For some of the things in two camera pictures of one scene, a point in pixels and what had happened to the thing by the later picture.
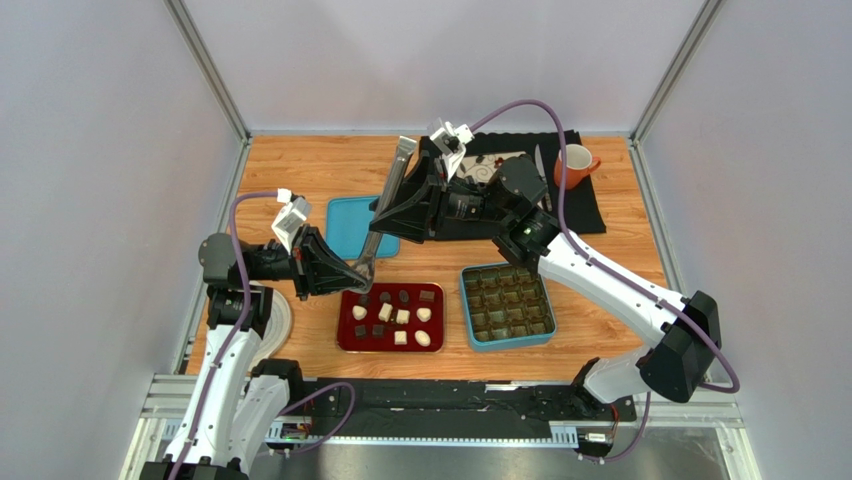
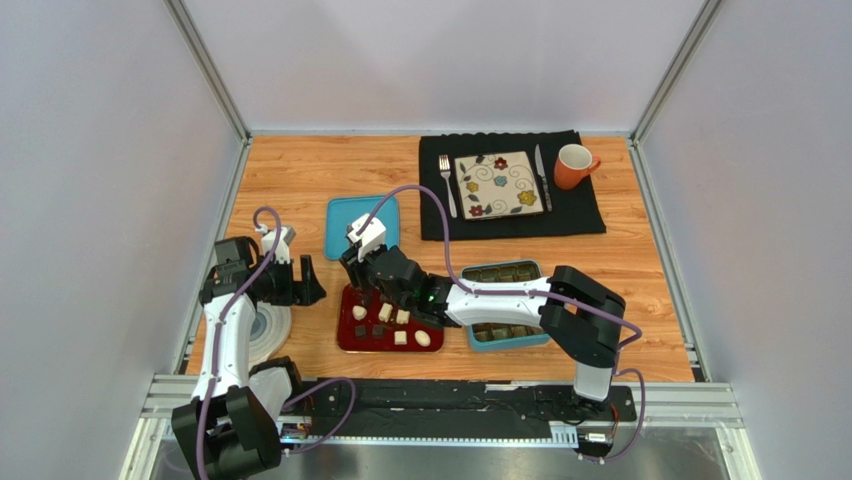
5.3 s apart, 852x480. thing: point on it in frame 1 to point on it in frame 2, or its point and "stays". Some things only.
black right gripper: (434, 202) to (359, 274)
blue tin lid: (348, 221) stays
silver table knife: (540, 168) stays
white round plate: (278, 326) stays
